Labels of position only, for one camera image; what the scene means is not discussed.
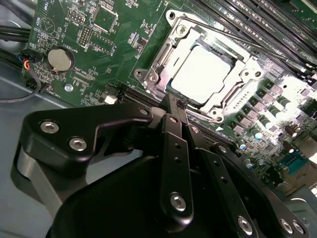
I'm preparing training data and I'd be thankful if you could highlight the metal socket cover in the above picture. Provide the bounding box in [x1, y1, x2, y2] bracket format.
[158, 23, 260, 112]

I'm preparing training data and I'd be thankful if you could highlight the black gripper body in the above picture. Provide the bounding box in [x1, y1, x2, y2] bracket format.
[51, 154, 240, 238]

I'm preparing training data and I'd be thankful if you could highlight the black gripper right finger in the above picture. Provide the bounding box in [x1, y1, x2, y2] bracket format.
[177, 99, 310, 238]

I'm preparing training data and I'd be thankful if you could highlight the silver CPU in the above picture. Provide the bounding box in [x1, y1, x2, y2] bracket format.
[166, 44, 232, 104]

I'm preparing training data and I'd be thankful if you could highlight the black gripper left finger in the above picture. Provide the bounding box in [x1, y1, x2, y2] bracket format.
[11, 95, 196, 227]

